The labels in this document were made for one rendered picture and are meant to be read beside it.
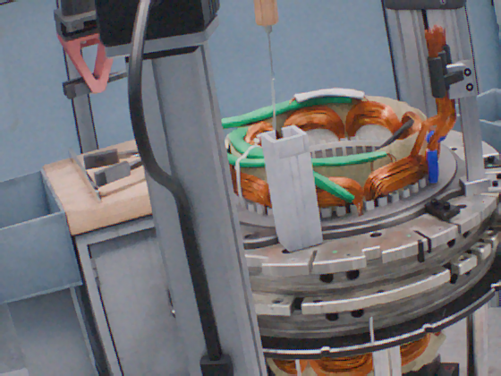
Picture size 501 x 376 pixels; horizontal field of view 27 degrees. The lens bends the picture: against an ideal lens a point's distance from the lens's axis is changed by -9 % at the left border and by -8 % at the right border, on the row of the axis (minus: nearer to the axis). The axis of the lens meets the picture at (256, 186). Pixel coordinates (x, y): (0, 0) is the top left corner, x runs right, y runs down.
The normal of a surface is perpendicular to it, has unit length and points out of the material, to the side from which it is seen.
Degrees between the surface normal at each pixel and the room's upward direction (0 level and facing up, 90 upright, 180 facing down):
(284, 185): 90
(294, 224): 90
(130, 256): 90
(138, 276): 90
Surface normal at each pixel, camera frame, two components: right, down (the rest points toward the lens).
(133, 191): -0.15, -0.92
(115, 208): 0.33, 0.28
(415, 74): -0.33, 0.38
